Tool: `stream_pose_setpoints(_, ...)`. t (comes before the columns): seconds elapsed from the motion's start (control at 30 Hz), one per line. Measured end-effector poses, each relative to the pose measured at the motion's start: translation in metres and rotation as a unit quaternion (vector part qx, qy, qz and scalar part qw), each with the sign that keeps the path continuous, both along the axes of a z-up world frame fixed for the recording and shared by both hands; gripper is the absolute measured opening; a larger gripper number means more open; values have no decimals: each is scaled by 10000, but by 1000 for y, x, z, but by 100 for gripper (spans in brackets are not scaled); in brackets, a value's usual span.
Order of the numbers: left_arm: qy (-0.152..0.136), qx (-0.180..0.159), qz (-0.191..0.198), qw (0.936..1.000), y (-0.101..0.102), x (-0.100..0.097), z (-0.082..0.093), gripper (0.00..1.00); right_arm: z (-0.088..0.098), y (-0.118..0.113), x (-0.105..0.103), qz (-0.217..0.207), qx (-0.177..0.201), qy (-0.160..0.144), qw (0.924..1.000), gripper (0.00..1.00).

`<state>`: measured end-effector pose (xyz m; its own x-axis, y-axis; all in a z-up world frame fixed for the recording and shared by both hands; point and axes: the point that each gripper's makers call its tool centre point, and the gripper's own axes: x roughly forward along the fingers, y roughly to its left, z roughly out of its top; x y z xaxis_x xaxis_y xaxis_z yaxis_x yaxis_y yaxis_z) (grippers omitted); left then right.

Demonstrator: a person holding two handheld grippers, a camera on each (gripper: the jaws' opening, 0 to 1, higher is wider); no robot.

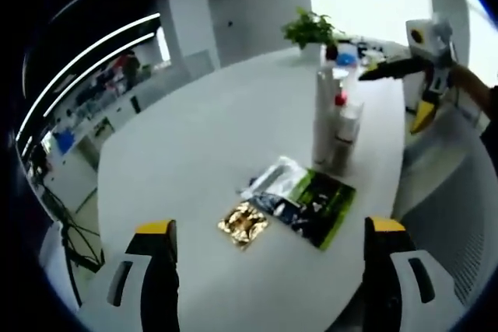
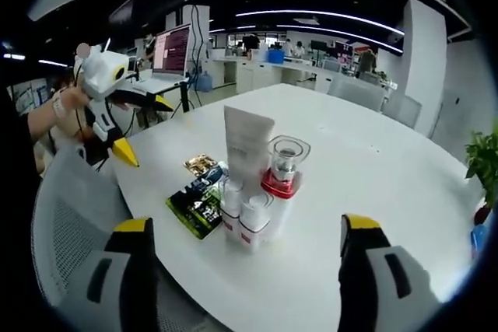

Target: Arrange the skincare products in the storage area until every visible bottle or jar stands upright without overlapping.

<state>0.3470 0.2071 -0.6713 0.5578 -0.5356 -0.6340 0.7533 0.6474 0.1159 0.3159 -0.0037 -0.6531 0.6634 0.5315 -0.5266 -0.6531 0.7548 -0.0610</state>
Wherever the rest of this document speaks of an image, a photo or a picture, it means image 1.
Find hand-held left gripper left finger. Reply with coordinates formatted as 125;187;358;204
79;218;181;332

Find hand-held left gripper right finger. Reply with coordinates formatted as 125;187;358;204
361;215;467;332

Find white skincare tube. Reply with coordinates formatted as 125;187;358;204
313;67;339;168

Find small white skincare bottle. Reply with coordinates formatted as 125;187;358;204
329;101;366;175

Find green skincare sachet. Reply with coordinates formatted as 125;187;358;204
295;168;357;250

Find gold skincare sachet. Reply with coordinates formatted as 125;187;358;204
216;201;270;250

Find dark blue skincare sachet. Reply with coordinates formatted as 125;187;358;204
248;190;312;238

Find silver skincare sachet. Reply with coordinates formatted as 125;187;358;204
239;155;308;201

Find blue storage box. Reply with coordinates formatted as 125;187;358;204
54;131;75;154

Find blue packet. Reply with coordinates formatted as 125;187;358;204
335;51;358;68

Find person's black shirt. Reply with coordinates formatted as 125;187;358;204
480;82;498;142

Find white square pot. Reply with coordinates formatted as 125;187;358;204
297;42;324;61

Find green potted plant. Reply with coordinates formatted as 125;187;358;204
280;7;345;51

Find white counter cabinets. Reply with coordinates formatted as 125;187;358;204
42;86;168;208

